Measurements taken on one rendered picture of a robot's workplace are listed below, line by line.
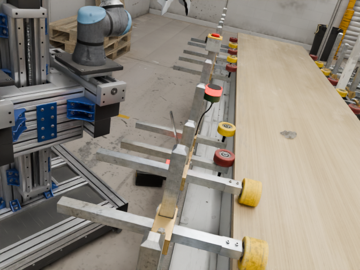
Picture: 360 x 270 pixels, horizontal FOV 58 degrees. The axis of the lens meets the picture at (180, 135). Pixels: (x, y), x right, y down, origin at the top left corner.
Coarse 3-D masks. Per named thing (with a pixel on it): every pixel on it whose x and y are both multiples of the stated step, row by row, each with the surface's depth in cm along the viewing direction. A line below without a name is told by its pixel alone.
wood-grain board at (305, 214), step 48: (240, 48) 290; (288, 48) 329; (240, 96) 184; (288, 96) 199; (336, 96) 217; (240, 144) 136; (288, 144) 143; (336, 144) 152; (288, 192) 112; (336, 192) 117; (240, 240) 88; (288, 240) 92; (336, 240) 95
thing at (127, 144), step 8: (128, 144) 128; (136, 144) 129; (144, 144) 130; (144, 152) 129; (152, 152) 128; (160, 152) 128; (168, 152) 128; (192, 160) 127; (200, 160) 127; (208, 160) 128; (208, 168) 128; (216, 168) 127; (224, 168) 126
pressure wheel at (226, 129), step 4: (220, 124) 147; (224, 124) 148; (228, 124) 149; (220, 128) 145; (224, 128) 144; (228, 128) 146; (232, 128) 146; (220, 132) 146; (224, 132) 144; (228, 132) 144; (232, 132) 145; (224, 136) 149; (228, 136) 145
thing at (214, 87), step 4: (208, 84) 119; (212, 84) 120; (212, 88) 116; (216, 88) 116; (220, 88) 117; (216, 96) 117; (208, 108) 122; (204, 112) 123; (200, 120) 125; (196, 132) 128
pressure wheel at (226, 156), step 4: (216, 152) 125; (220, 152) 126; (224, 152) 125; (228, 152) 127; (216, 156) 123; (220, 156) 123; (224, 156) 124; (228, 156) 124; (232, 156) 125; (216, 160) 124; (220, 160) 122; (224, 160) 122; (228, 160) 122; (232, 160) 123; (220, 164) 123; (224, 164) 123; (228, 164) 123; (232, 164) 125; (220, 172) 129
